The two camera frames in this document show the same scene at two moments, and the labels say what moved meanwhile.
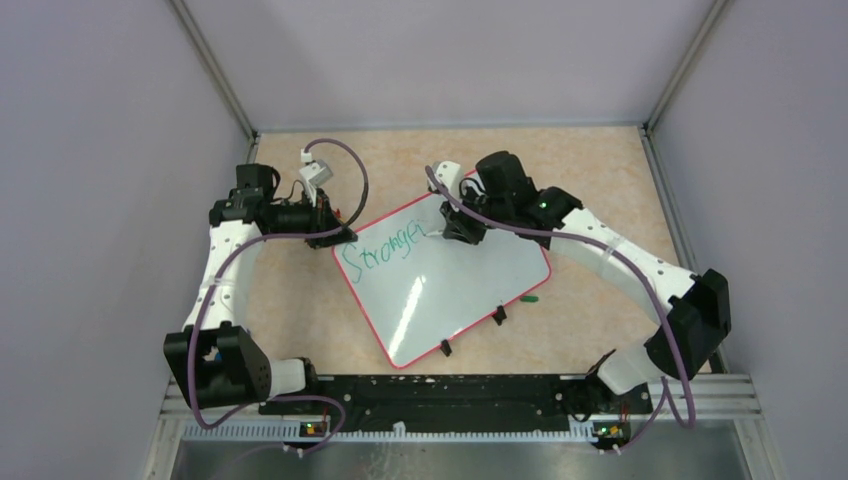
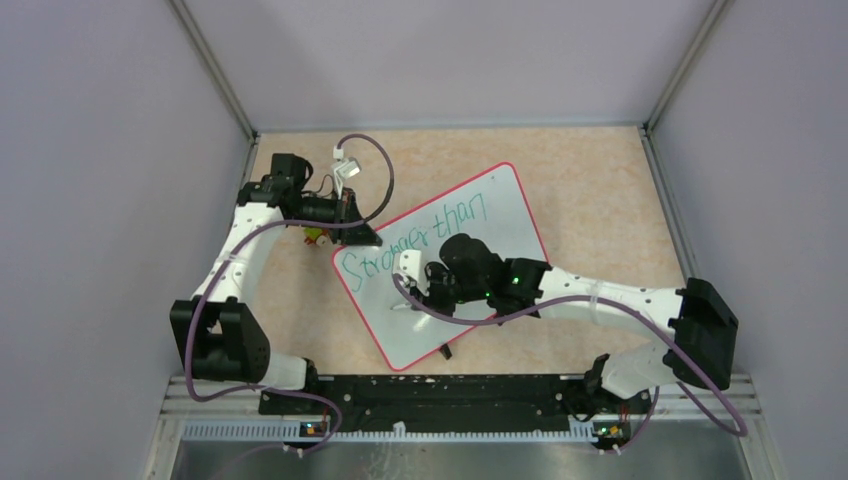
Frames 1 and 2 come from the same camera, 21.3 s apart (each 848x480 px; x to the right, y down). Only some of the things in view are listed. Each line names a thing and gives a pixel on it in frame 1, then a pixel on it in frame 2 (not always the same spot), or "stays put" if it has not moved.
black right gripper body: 471,226 → 445,291
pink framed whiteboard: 415,285 stays put
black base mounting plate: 466,401 stays put
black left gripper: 323,219 → 361,234
